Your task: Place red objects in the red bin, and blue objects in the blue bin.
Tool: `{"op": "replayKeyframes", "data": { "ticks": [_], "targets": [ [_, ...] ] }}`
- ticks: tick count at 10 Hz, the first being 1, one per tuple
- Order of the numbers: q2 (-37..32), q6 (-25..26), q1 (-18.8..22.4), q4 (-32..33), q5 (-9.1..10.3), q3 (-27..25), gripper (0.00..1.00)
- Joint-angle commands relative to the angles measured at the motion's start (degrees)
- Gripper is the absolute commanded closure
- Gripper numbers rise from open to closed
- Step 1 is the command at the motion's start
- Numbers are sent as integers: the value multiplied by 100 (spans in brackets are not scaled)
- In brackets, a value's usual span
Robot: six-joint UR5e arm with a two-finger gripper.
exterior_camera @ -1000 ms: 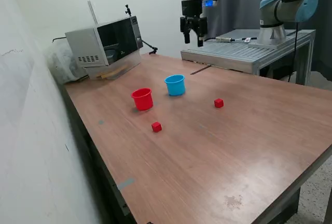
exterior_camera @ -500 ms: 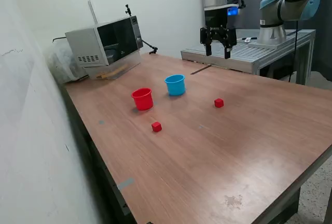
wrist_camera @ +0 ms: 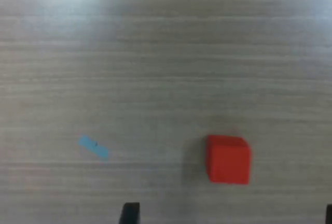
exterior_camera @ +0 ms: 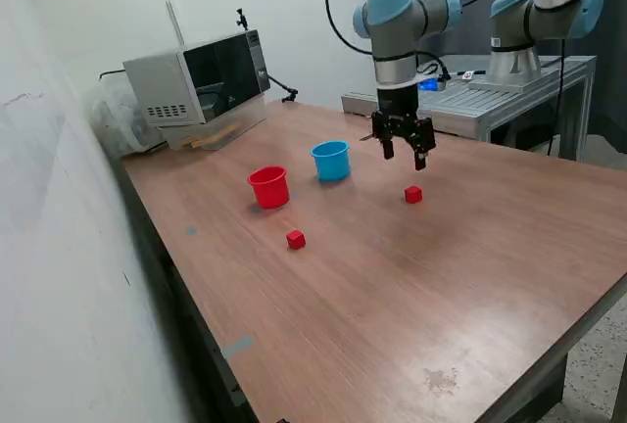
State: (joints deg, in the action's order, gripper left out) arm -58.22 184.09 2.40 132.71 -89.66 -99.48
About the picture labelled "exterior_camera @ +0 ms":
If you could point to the silver microwave oven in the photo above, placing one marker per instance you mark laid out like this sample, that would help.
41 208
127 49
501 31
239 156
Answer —
161 80

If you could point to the thin metal rod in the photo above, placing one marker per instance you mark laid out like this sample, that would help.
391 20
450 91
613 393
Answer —
174 21

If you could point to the grey tape strip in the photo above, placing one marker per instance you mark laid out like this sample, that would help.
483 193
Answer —
237 347

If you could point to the white tag with red mark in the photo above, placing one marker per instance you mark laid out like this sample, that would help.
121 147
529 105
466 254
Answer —
468 75

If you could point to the red plastic cup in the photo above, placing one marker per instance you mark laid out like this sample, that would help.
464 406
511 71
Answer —
269 193

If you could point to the dark grey curtain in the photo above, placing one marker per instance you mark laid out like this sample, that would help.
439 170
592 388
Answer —
475 26

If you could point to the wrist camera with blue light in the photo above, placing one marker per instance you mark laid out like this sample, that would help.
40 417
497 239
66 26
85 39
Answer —
431 84

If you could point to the small black camera mount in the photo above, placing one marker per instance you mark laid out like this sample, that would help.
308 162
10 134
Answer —
240 19

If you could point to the blue plastic cup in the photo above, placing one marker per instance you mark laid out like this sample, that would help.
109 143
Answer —
331 166

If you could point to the aluminium robot base table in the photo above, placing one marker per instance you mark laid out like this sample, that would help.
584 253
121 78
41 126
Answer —
490 100

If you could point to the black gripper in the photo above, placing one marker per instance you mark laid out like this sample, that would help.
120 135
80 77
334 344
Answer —
398 100

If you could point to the red cube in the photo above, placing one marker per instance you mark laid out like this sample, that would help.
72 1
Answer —
296 240
413 195

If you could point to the clear plastic bag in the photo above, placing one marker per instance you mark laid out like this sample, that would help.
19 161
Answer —
112 119

